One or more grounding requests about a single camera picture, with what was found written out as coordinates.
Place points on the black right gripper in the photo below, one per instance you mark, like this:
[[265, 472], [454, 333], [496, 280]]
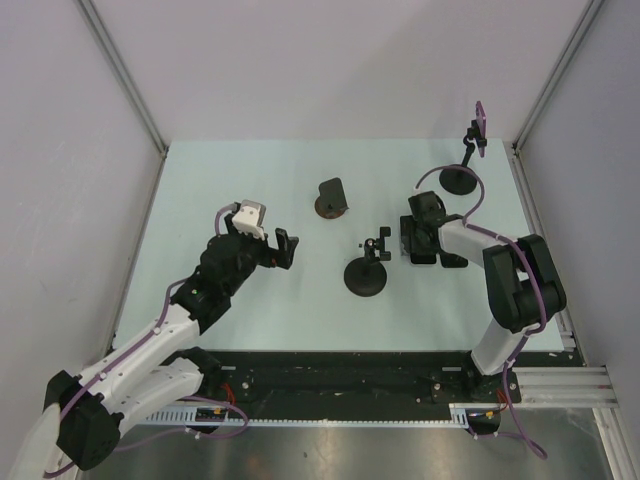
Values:
[[417, 240]]

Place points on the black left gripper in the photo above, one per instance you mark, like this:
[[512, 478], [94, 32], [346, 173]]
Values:
[[272, 250]]

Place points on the grey stand with wooden base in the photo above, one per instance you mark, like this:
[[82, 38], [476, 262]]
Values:
[[331, 202]]

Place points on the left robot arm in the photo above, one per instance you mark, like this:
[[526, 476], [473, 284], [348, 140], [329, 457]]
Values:
[[102, 402]]

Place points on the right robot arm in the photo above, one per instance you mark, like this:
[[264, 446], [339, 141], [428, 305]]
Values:
[[523, 286]]

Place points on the black stand of purple phone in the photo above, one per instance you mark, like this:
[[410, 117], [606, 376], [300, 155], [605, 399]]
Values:
[[457, 179]]

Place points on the purple phone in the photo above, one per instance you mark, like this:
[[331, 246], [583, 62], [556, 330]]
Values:
[[481, 127]]

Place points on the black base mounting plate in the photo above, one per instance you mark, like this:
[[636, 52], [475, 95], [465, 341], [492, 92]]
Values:
[[314, 380]]

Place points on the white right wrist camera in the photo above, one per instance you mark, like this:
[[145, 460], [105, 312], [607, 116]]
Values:
[[426, 201]]

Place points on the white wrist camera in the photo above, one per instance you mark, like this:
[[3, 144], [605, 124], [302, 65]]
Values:
[[426, 201], [249, 218]]

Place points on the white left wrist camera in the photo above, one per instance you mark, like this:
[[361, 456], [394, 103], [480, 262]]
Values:
[[249, 218]]

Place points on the white slotted cable duct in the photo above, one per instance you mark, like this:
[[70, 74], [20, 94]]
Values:
[[404, 416]]

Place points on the aluminium rail front right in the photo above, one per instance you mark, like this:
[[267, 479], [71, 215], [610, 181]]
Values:
[[565, 387]]

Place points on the aluminium right corner post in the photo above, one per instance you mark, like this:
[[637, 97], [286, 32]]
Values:
[[568, 53]]

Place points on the aluminium corner post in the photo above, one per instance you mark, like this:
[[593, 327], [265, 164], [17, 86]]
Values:
[[105, 42], [568, 53]]

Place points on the aluminium left corner post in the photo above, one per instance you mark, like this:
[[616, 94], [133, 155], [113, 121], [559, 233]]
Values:
[[105, 42]]

